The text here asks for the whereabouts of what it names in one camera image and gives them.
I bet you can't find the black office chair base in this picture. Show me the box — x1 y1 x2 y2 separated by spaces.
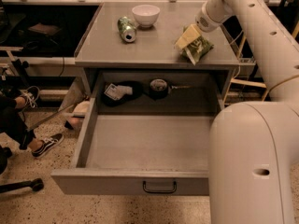
0 178 44 193

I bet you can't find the black cloth with white tag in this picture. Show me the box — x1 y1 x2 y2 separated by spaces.
101 81 143 107

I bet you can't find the black white sneaker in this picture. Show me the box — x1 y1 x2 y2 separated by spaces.
32 133 64 158
21 86 40 108

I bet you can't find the black trousered leg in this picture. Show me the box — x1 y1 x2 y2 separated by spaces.
0 96 36 150

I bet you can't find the black white sneaker upper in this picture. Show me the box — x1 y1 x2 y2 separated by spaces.
21 86 40 108

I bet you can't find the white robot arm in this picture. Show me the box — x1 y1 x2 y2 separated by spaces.
196 0 299 224

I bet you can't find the wooden easel frame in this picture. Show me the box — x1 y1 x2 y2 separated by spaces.
221 24 271 106

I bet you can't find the green jalapeno chip bag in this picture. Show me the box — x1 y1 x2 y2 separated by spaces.
182 33 213 65

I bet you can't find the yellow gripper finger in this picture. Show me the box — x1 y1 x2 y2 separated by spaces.
175 24 201 49

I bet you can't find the green soda can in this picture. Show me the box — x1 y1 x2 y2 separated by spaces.
118 17 136 43

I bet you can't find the black white sneaker lower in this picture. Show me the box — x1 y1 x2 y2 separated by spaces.
32 133 64 158

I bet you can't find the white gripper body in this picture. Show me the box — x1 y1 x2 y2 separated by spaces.
195 5 220 33

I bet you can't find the white ceramic bowl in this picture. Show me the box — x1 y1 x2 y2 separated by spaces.
132 5 160 28

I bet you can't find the grey open top drawer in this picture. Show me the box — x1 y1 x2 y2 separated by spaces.
51 99 219 196

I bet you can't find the black tape roll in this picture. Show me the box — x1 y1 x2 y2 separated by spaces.
149 78 168 99

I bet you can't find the black drawer handle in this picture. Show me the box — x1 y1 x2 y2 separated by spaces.
142 181 177 194

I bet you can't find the grey cabinet counter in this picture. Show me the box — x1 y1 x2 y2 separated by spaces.
76 2 238 114

